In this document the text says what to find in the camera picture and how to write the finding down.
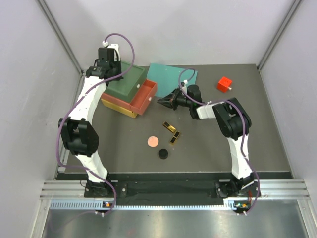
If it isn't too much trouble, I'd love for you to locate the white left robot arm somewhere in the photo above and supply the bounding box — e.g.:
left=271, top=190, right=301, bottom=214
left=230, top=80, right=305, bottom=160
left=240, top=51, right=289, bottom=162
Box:
left=58, top=44, right=122, bottom=197

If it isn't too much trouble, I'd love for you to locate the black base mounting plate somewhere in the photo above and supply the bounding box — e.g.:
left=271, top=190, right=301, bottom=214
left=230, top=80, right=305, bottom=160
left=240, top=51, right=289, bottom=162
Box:
left=85, top=179, right=261, bottom=200

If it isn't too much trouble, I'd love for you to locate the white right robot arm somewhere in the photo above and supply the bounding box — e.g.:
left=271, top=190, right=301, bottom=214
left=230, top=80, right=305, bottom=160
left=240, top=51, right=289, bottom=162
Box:
left=157, top=85, right=259, bottom=198

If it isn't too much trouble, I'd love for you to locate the red drawer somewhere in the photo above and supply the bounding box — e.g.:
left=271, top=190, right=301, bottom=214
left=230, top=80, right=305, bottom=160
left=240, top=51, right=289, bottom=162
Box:
left=130, top=79, right=158, bottom=115

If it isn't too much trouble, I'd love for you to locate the gold black lipstick upper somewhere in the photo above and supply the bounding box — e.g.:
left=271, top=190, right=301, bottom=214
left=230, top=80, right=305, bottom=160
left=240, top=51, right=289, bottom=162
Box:
left=162, top=121, right=176, bottom=133

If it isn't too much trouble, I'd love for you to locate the yellow bottom drawer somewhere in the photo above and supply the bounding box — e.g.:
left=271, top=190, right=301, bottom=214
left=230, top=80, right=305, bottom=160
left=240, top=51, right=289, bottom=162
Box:
left=129, top=111, right=138, bottom=119

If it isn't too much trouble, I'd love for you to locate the pink round compact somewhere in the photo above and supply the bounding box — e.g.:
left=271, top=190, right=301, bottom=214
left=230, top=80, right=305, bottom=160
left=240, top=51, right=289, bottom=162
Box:
left=147, top=136, right=159, bottom=148

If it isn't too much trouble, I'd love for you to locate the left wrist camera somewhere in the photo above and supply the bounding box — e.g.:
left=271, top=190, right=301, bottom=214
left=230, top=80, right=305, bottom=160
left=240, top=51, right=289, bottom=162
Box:
left=102, top=41, right=121, bottom=62

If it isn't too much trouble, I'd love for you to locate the aluminium front rail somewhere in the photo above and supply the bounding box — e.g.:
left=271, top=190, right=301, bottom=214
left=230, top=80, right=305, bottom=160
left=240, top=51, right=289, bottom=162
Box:
left=40, top=179, right=310, bottom=210

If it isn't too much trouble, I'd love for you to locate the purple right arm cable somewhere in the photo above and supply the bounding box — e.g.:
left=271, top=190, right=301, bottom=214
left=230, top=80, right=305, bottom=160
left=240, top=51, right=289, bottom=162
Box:
left=178, top=68, right=261, bottom=215

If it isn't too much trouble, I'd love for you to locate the teal mat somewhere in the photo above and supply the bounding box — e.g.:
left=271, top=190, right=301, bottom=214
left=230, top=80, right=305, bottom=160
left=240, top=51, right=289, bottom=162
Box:
left=147, top=63, right=184, bottom=98

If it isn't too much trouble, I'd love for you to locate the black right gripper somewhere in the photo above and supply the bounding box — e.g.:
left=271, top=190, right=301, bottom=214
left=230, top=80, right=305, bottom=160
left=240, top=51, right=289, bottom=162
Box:
left=158, top=88, right=193, bottom=111

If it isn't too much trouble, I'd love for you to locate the gold black lipstick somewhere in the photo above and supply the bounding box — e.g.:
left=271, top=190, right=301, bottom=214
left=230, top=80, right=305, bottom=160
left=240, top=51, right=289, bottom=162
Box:
left=170, top=131, right=180, bottom=145
left=162, top=121, right=176, bottom=133

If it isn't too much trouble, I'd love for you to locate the gold black lipstick lower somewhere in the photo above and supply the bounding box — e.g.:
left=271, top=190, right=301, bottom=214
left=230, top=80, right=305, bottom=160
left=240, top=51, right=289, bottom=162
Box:
left=170, top=131, right=180, bottom=145

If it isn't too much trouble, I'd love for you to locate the green top drawer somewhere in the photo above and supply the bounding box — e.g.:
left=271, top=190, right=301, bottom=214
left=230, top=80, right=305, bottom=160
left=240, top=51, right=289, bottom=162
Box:
left=128, top=67, right=146, bottom=102

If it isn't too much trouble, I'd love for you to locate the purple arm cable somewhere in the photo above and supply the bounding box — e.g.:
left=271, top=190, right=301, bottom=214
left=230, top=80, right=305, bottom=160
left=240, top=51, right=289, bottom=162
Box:
left=55, top=33, right=136, bottom=216
left=178, top=68, right=261, bottom=215

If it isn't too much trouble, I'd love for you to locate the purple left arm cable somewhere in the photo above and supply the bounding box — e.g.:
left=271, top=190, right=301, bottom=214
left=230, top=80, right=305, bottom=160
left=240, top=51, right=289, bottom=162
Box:
left=55, top=33, right=136, bottom=216

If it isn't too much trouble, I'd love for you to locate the red cube with peg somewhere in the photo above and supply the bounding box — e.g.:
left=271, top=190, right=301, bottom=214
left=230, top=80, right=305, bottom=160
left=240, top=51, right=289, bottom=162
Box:
left=216, top=77, right=232, bottom=93

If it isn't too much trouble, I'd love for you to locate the three-tier drawer organizer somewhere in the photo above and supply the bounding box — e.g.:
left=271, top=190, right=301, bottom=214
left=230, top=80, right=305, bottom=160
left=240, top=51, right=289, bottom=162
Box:
left=101, top=61, right=146, bottom=119

